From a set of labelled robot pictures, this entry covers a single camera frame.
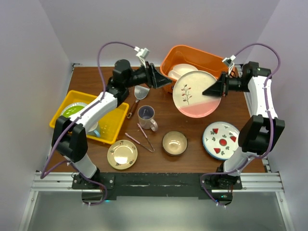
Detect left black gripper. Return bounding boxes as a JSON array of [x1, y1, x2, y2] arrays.
[[124, 61, 172, 89]]

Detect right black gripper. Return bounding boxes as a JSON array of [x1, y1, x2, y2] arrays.
[[203, 71, 250, 97]]

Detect white divided plate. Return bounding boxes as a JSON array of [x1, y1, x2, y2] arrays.
[[168, 64, 198, 81]]

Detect cream and pink branch plate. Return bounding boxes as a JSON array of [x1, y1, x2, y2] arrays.
[[172, 71, 221, 118]]

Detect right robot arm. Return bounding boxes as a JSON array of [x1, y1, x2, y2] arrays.
[[202, 62, 285, 189]]

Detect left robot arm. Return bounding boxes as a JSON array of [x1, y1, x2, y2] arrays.
[[51, 59, 172, 189]]

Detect orange plastic bin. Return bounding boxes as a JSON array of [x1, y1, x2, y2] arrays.
[[160, 45, 228, 93]]

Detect lavender mug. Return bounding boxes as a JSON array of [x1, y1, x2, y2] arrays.
[[138, 105, 158, 132]]

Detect watermelon pattern plate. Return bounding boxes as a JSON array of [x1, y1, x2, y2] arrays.
[[202, 121, 240, 161]]

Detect pink metal tongs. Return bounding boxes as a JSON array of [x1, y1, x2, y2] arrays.
[[125, 123, 155, 153]]

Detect cream bowl with dark rim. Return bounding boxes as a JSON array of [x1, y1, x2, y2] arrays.
[[162, 131, 188, 156]]

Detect yellow plastic tray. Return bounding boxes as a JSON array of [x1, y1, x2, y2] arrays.
[[49, 90, 129, 144]]

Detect small cream floral plate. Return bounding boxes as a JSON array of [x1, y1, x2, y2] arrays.
[[107, 140, 138, 170]]

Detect green plate with grey rim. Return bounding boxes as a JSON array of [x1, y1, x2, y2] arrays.
[[59, 102, 88, 121]]

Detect metal spatula with wooden handle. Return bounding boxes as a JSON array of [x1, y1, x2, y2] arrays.
[[127, 85, 150, 119]]

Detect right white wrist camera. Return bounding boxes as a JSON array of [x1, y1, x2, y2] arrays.
[[222, 55, 236, 74]]

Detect cream cup with blue handle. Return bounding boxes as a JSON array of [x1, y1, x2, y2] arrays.
[[87, 122, 101, 138]]

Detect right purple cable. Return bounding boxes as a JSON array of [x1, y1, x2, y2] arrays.
[[201, 42, 282, 205]]

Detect aluminium frame rail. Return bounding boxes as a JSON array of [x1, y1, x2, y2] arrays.
[[18, 64, 295, 231]]

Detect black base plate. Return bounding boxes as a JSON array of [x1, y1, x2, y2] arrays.
[[72, 172, 243, 205]]

